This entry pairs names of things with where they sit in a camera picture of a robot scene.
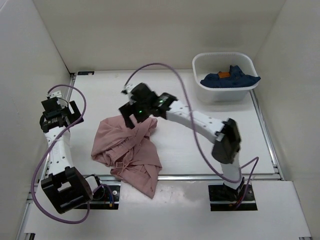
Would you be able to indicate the pink trousers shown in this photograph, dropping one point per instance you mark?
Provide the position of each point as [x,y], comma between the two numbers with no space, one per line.
[130,153]

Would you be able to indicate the white plastic basket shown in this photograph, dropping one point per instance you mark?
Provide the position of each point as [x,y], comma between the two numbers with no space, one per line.
[214,62]

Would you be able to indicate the dark blue trousers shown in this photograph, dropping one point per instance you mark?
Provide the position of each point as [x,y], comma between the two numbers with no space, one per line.
[234,78]

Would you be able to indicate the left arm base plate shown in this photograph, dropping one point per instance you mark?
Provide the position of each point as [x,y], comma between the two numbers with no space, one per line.
[103,199]

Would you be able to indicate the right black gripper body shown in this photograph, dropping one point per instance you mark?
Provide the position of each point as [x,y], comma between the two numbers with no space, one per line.
[143,108]

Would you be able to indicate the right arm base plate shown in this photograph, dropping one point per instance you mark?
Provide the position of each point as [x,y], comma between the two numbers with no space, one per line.
[223,200]

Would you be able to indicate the black corner label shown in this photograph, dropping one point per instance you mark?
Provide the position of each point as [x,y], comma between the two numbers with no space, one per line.
[85,73]

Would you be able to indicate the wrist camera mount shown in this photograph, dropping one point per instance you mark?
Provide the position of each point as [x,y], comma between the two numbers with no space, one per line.
[127,89]
[56,94]

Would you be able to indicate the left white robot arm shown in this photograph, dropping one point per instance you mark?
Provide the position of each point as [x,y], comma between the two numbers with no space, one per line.
[65,186]

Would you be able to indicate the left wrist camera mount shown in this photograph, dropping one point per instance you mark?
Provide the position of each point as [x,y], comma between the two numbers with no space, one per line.
[56,94]

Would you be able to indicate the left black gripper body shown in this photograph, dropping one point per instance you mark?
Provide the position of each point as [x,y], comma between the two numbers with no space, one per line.
[65,112]

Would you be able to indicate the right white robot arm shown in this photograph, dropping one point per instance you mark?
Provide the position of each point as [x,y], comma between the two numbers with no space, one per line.
[223,135]

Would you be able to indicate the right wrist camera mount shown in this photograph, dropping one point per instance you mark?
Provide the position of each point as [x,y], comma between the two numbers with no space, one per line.
[127,89]

